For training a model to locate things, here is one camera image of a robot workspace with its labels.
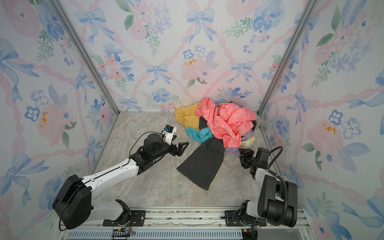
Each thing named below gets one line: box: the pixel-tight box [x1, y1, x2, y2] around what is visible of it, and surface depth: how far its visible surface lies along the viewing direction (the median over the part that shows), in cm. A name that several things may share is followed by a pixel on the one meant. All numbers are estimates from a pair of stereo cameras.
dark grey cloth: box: [176, 117, 225, 191], surface depth 95 cm
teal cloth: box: [186, 127, 214, 143], surface depth 105 cm
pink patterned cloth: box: [195, 97, 257, 149], surface depth 97 cm
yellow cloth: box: [175, 102, 201, 131], surface depth 112 cm
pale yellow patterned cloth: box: [241, 136, 256, 149], surface depth 96 cm
